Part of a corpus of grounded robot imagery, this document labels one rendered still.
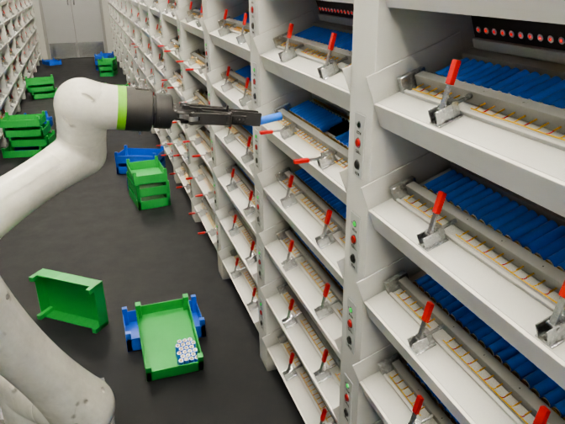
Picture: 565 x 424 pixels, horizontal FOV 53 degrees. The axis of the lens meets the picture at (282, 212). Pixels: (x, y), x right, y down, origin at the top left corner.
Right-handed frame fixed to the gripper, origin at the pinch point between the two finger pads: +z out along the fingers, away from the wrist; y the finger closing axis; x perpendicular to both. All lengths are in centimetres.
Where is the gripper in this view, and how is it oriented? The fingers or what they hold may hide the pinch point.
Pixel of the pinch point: (244, 117)
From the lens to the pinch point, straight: 129.9
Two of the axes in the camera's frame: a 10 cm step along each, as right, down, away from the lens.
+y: -3.1, -3.7, 8.8
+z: 9.4, 0.2, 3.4
